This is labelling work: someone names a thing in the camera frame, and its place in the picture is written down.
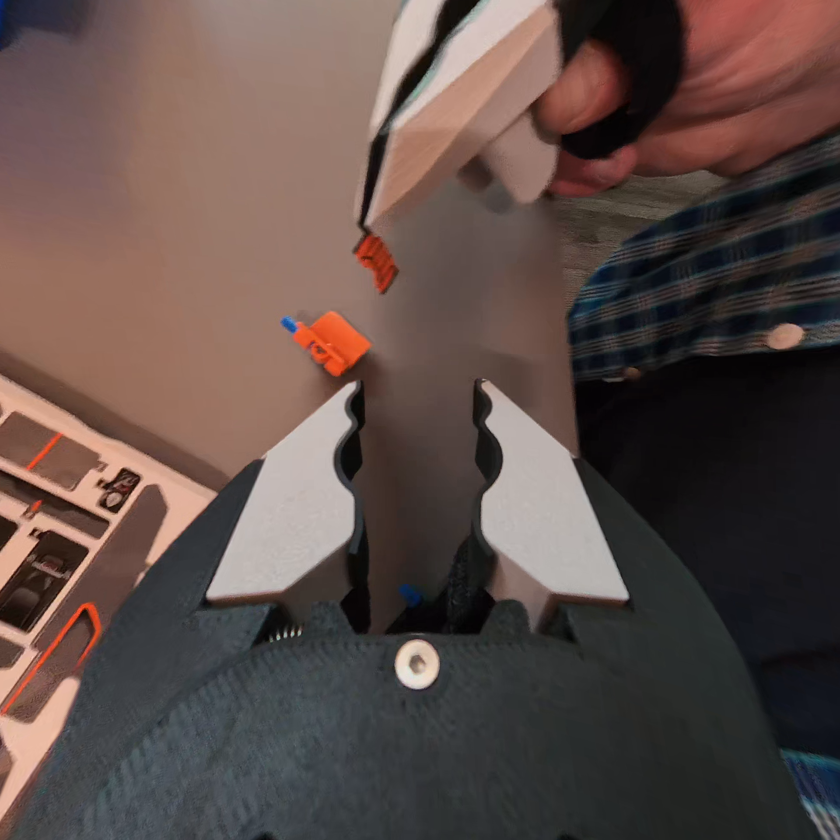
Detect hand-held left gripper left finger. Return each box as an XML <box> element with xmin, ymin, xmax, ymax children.
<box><xmin>205</xmin><ymin>381</ymin><xmax>370</xmax><ymax>634</ymax></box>

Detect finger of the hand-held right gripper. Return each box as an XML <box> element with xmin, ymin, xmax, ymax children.
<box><xmin>356</xmin><ymin>0</ymin><xmax>564</xmax><ymax>231</ymax></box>
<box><xmin>369</xmin><ymin>0</ymin><xmax>455</xmax><ymax>140</ymax></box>

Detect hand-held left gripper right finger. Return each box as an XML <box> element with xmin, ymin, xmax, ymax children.
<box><xmin>471</xmin><ymin>378</ymin><xmax>631</xmax><ymax>634</ymax></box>

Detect orange ribbed lego piece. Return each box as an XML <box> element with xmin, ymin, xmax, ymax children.
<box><xmin>353</xmin><ymin>233</ymin><xmax>400</xmax><ymax>294</ymax></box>

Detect orange lego assembly blue pin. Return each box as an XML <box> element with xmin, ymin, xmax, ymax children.
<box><xmin>281</xmin><ymin>310</ymin><xmax>372</xmax><ymax>378</ymax></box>

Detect lego sticker sheet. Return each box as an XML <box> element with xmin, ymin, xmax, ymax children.
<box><xmin>0</xmin><ymin>374</ymin><xmax>217</xmax><ymax>815</ymax></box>

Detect person's right hand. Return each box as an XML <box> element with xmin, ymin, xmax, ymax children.
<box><xmin>532</xmin><ymin>0</ymin><xmax>840</xmax><ymax>198</ymax></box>

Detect dark pants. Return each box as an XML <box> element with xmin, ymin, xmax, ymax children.
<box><xmin>574</xmin><ymin>348</ymin><xmax>840</xmax><ymax>762</ymax></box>

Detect blue plaid shirt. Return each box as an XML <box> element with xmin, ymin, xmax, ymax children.
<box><xmin>567</xmin><ymin>134</ymin><xmax>840</xmax><ymax>383</ymax></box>

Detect blue box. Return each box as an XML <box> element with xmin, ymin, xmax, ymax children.
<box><xmin>0</xmin><ymin>0</ymin><xmax>86</xmax><ymax>48</ymax></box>

